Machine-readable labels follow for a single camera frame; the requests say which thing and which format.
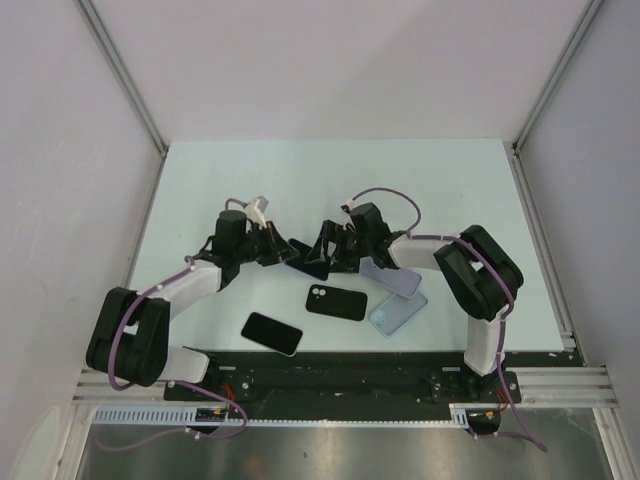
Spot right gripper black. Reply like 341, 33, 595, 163
305, 220, 372, 274

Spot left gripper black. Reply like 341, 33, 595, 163
235, 221, 299, 267

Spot blue-edged black phone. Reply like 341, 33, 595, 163
287, 240, 330, 281

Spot black phone case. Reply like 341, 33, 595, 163
305, 284, 368, 322

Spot purple phone case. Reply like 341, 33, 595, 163
360, 259, 422, 299

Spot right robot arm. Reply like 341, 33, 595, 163
300, 202, 524, 401

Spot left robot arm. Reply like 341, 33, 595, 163
86, 210, 299, 400

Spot white-edged black phone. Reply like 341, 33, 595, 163
241, 312, 303, 357

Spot light blue phone case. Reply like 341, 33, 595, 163
369, 292, 428, 338

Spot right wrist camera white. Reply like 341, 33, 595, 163
340, 198, 361, 222

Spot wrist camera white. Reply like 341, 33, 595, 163
244, 196, 269, 228
340, 198, 361, 222

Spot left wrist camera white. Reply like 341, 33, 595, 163
244, 196, 269, 228

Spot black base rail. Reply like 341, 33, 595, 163
196, 352, 521, 404

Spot white cable duct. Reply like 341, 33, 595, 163
93, 403, 497, 428

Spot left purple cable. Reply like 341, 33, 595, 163
92, 198, 251, 451

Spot left aluminium frame post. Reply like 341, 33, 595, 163
73, 0, 169, 159

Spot aluminium frame post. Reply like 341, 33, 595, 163
511, 0, 609, 154
73, 0, 169, 159

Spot right aluminium frame post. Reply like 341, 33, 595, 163
511, 0, 609, 154

